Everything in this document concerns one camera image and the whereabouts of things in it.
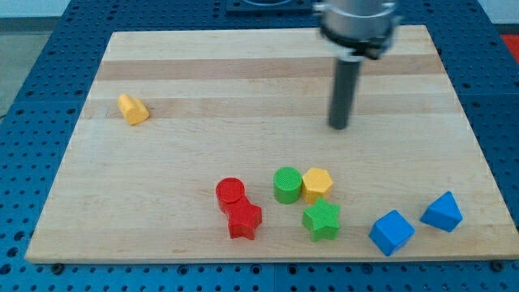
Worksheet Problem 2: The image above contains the yellow heart block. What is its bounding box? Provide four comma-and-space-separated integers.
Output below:
118, 94, 149, 125

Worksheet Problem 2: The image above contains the dark grey pointer rod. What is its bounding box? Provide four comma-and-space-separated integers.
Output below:
328, 59, 361, 130

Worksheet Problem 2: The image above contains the wooden board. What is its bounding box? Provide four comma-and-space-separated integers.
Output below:
26, 25, 518, 264

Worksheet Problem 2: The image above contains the green star block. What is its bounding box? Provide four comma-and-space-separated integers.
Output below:
302, 197, 341, 242

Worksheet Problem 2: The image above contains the blue triangle block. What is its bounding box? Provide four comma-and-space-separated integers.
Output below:
420, 191, 463, 232

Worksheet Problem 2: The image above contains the red cylinder block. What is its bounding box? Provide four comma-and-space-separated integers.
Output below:
215, 177, 245, 213

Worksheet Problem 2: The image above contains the blue cube block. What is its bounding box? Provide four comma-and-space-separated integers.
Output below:
369, 210, 415, 256

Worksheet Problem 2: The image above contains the red star block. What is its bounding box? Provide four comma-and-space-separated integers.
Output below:
224, 196, 263, 240

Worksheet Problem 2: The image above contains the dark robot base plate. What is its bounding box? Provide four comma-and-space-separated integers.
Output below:
225, 0, 313, 13

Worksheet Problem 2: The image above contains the yellow hexagon block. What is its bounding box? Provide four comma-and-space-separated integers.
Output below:
301, 168, 333, 204

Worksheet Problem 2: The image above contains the green cylinder block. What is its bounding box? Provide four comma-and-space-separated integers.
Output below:
273, 166, 302, 204

